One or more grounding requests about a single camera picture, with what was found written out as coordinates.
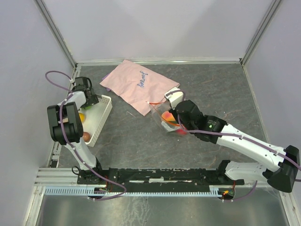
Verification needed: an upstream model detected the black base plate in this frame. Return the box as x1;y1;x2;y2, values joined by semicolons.
77;167;245;193

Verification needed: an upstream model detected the red apple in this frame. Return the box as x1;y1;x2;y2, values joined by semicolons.
176;129;187;135

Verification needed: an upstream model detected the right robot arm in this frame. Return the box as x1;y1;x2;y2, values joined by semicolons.
172;100;301;193

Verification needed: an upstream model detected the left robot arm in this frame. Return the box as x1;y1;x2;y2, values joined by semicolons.
47;77;104;185

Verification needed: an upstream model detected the yellow lemon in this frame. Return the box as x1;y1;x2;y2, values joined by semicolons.
79;113;86;123

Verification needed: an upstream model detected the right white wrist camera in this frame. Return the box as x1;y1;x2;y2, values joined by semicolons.
164;89;185;110

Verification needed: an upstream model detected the pink cloth with lettering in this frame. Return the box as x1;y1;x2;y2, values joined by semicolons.
100;60;180;116

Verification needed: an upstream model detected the clear zip top bag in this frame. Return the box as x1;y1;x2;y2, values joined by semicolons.
146;101;187;135

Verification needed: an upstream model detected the brown egg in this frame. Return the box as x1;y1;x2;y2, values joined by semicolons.
83;132;91;142

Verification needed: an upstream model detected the white perforated plastic basket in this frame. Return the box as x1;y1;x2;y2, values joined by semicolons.
79;95;112;147

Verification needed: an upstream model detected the peach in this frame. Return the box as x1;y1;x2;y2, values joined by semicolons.
161;111;176;121

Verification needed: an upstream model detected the light blue cable duct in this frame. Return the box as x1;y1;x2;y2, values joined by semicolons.
44;186;222;198

